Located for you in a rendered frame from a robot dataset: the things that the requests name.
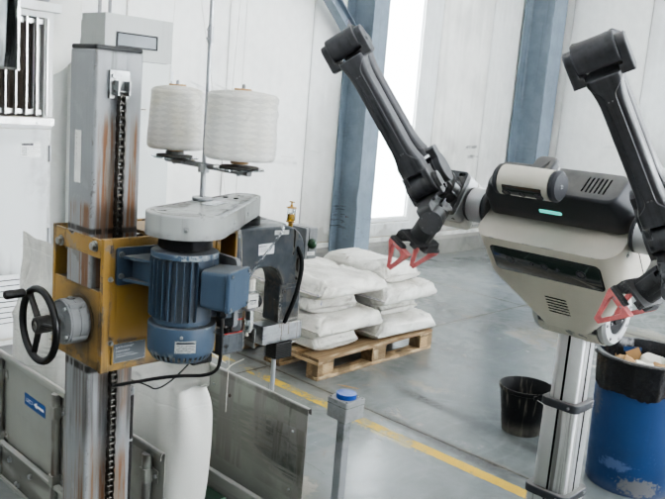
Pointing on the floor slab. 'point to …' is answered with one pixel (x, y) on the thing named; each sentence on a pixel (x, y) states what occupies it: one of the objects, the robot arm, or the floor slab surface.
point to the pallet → (376, 349)
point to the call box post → (340, 460)
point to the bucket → (522, 405)
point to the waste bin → (627, 422)
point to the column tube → (101, 218)
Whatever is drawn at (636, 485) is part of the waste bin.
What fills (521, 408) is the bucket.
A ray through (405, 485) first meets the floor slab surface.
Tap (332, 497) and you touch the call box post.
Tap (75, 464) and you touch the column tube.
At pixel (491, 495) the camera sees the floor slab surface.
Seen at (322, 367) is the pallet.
